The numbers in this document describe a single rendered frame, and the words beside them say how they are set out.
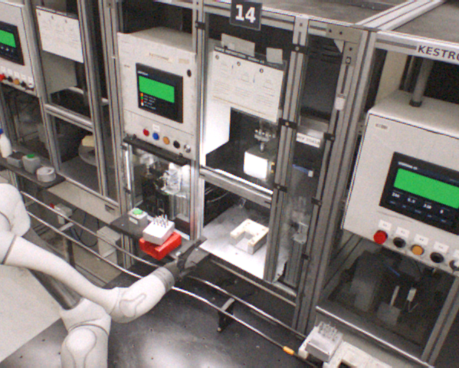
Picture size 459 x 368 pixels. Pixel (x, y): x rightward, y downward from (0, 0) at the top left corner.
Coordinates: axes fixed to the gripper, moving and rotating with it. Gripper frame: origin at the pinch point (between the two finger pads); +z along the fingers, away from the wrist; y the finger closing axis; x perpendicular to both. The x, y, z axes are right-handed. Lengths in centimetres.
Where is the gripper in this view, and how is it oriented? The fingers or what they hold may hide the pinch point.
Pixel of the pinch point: (200, 248)
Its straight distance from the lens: 188.7
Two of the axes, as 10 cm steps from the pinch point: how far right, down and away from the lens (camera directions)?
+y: 0.5, -8.4, -5.4
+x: -8.1, -3.5, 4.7
